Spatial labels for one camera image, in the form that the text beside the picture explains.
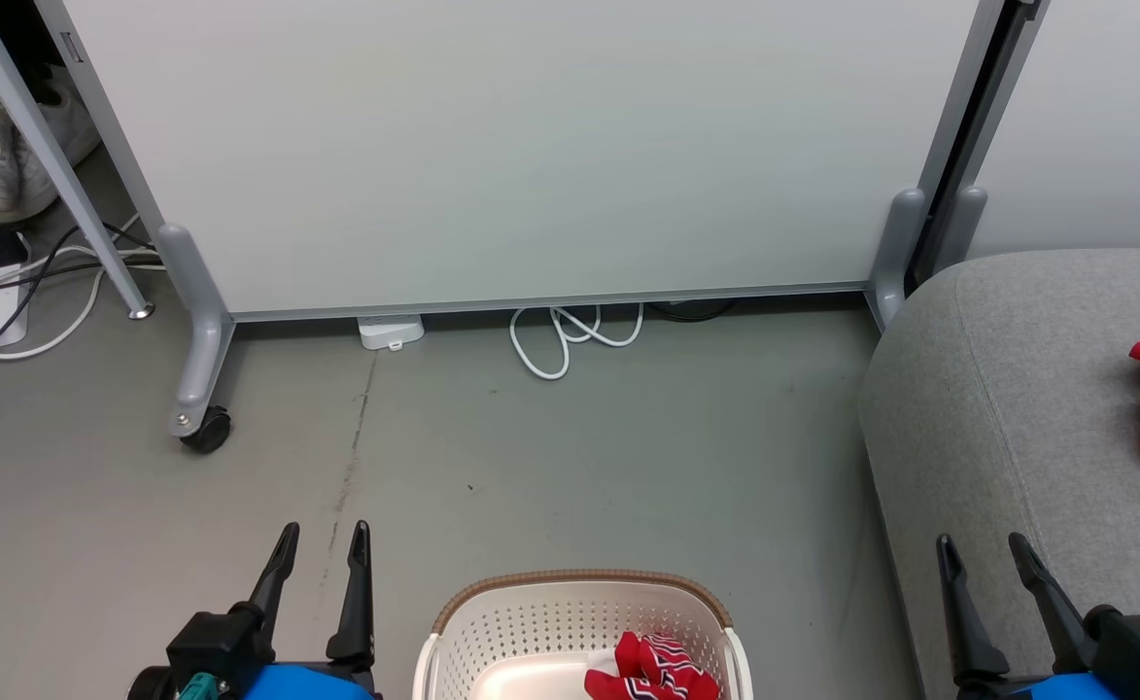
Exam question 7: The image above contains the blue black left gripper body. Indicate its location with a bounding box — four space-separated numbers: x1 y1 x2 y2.
237 664 383 700

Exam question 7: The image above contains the grey partition foot with caster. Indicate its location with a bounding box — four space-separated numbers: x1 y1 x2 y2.
156 224 237 438

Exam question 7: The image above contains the white coiled cable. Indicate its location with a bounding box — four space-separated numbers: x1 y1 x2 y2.
509 303 645 381

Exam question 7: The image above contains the grey metal table leg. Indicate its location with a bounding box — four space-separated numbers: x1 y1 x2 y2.
0 0 155 321

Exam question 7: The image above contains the red garment striped print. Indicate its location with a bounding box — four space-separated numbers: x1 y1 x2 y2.
584 630 721 700

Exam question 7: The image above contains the cream laundry basket brown rim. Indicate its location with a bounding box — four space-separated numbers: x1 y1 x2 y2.
412 569 753 700

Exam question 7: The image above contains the black floor cable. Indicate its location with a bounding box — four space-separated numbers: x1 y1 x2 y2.
0 222 164 378

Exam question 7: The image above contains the white floor cable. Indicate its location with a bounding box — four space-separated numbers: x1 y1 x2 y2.
0 214 167 363

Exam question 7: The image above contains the black caster wheel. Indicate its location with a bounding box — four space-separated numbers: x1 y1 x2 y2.
179 406 232 454

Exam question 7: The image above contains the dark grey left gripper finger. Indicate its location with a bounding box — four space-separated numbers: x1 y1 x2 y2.
244 522 301 615
326 520 377 672

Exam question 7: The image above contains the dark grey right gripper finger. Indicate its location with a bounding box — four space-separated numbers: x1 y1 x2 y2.
936 533 1011 686
1007 531 1100 677

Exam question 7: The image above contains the black cable under partition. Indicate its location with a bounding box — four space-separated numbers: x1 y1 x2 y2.
645 299 741 322

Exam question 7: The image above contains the white partition panel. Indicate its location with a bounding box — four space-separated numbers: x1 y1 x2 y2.
33 0 1008 324
953 0 1140 263

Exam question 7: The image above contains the white power adapter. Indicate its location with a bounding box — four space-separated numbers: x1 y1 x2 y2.
357 313 426 352

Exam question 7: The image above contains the grey fabric sofa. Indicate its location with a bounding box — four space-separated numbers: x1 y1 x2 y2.
858 248 1140 700

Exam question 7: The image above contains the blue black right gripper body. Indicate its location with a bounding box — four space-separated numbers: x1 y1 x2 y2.
953 673 1110 700

